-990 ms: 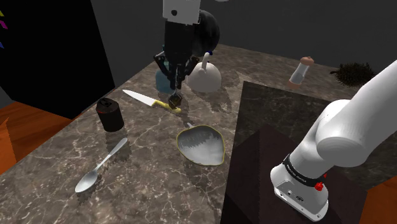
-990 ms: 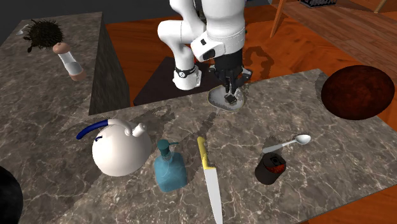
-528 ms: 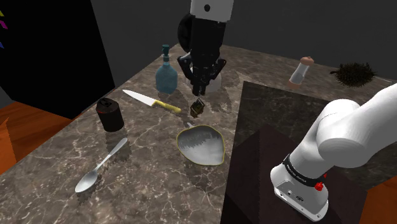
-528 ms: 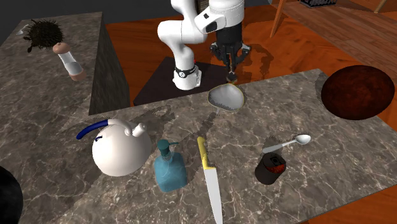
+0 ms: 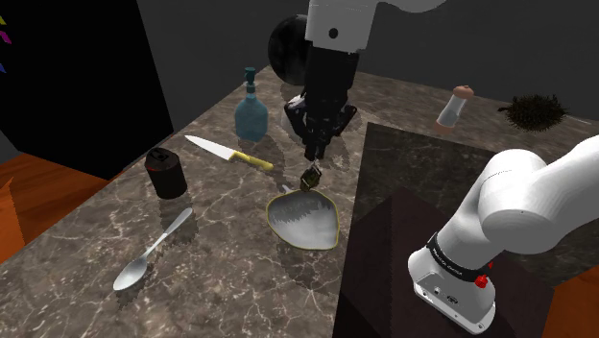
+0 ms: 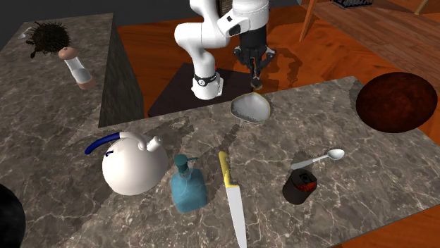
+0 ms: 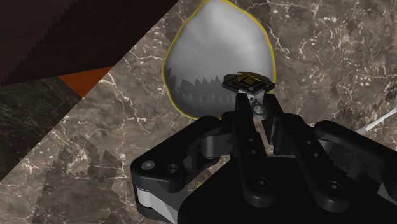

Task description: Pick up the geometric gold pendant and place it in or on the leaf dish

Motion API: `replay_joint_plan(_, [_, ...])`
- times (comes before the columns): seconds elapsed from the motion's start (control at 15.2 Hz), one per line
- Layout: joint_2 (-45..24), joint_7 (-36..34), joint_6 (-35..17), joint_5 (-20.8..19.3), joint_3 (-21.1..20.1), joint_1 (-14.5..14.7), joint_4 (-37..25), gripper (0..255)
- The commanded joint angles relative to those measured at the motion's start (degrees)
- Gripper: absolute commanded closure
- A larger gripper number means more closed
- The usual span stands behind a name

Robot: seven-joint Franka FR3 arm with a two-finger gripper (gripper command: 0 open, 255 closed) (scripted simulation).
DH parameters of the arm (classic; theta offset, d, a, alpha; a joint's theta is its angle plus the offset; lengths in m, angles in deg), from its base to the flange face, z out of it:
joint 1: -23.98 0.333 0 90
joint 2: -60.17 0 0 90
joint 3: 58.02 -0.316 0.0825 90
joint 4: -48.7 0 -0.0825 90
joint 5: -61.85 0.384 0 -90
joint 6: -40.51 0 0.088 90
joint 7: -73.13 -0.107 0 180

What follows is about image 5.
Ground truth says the knife with yellow handle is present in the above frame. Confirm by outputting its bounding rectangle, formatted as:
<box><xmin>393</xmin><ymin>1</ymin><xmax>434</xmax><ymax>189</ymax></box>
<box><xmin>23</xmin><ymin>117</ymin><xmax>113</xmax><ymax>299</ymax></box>
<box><xmin>183</xmin><ymin>134</ymin><xmax>276</xmax><ymax>173</ymax></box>

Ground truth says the blue soap dispenser bottle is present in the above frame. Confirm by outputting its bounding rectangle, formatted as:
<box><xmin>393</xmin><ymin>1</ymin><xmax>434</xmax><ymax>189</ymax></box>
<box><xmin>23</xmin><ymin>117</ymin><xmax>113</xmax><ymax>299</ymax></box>
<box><xmin>234</xmin><ymin>66</ymin><xmax>271</xmax><ymax>143</ymax></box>

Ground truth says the dark spiky brush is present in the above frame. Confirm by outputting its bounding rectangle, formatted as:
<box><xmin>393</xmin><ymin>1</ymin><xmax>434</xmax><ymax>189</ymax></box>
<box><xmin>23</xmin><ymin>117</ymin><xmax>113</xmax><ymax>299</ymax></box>
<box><xmin>496</xmin><ymin>93</ymin><xmax>570</xmax><ymax>134</ymax></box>

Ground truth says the grey plate with yellow rim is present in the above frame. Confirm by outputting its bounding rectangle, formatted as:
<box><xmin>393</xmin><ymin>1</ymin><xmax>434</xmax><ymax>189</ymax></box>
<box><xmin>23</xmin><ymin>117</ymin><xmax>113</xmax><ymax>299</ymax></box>
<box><xmin>265</xmin><ymin>187</ymin><xmax>341</xmax><ymax>252</ymax></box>

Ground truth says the dark red can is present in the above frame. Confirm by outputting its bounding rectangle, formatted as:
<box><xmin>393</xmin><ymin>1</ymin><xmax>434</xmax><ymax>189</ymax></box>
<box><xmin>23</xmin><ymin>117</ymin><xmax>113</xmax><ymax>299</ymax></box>
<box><xmin>143</xmin><ymin>147</ymin><xmax>189</xmax><ymax>201</ymax></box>

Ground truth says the clear shaker with tan cap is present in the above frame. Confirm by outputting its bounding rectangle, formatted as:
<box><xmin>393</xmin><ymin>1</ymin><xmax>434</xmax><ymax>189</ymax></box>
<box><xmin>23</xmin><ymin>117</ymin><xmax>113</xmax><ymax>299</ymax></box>
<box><xmin>432</xmin><ymin>84</ymin><xmax>475</xmax><ymax>137</ymax></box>

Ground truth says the black sphere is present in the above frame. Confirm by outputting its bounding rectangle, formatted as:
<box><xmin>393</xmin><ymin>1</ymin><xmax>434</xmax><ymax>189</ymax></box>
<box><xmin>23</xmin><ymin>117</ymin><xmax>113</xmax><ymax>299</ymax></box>
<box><xmin>267</xmin><ymin>13</ymin><xmax>313</xmax><ymax>87</ymax></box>

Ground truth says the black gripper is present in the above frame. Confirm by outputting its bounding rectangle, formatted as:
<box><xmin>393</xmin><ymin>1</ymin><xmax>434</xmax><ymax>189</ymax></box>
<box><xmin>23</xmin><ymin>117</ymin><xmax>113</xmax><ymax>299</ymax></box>
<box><xmin>284</xmin><ymin>42</ymin><xmax>361</xmax><ymax>160</ymax></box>

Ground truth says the black cabinet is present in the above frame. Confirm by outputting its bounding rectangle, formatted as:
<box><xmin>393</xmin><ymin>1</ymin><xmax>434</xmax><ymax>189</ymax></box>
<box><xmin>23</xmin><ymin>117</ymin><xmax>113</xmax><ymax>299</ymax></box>
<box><xmin>0</xmin><ymin>0</ymin><xmax>176</xmax><ymax>181</ymax></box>

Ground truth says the silver spoon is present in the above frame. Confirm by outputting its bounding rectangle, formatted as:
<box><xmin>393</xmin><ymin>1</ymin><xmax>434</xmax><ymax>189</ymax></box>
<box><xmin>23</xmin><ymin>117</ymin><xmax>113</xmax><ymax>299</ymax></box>
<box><xmin>111</xmin><ymin>206</ymin><xmax>195</xmax><ymax>292</ymax></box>

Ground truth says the dark robot stand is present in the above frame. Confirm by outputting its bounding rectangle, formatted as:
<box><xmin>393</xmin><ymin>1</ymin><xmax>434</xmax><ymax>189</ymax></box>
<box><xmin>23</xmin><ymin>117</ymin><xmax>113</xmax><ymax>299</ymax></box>
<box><xmin>331</xmin><ymin>186</ymin><xmax>556</xmax><ymax>338</ymax></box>

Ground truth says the small olive object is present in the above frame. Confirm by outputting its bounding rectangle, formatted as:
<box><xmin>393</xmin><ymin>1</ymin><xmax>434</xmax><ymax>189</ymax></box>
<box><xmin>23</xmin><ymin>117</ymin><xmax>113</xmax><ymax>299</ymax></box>
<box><xmin>299</xmin><ymin>160</ymin><xmax>323</xmax><ymax>194</ymax></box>

